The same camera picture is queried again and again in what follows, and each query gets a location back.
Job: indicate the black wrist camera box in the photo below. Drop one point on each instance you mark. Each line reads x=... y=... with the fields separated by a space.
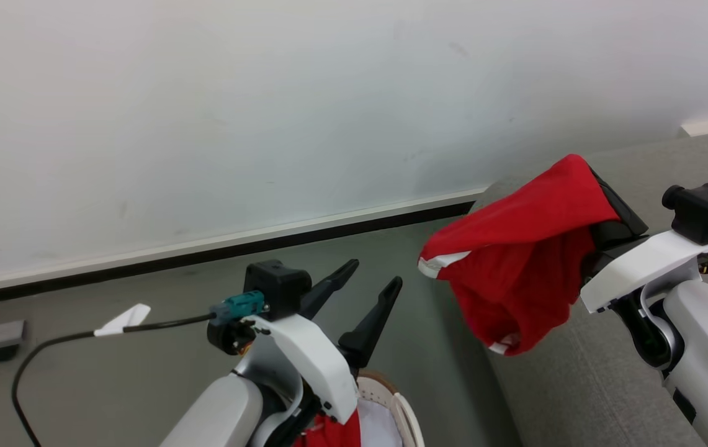
x=704 y=208
x=276 y=287

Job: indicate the red clothing piece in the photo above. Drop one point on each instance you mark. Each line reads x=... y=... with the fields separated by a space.
x=329 y=433

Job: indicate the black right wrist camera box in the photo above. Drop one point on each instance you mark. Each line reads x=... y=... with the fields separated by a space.
x=704 y=208

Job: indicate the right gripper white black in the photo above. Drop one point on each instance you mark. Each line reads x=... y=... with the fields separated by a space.
x=645 y=267

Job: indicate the grey fabric sofa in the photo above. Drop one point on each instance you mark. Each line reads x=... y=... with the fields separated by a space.
x=583 y=391

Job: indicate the white laundry basket brown rim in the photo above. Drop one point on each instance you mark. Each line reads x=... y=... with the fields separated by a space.
x=406 y=413

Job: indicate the white and black baseboard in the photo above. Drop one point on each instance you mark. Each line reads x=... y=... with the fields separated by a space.
x=217 y=248

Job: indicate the white clothing piece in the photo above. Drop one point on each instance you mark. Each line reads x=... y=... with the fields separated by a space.
x=378 y=425

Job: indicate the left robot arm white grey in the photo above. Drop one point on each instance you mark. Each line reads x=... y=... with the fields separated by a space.
x=223 y=410

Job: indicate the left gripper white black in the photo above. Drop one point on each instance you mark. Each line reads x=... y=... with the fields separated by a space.
x=313 y=360

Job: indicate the white wall box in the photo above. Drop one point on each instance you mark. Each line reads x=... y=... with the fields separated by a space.
x=703 y=128

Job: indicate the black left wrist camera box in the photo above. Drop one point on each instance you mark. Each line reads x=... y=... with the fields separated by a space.
x=276 y=287

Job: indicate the red garment with white trim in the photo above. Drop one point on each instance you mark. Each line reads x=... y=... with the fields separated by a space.
x=515 y=261

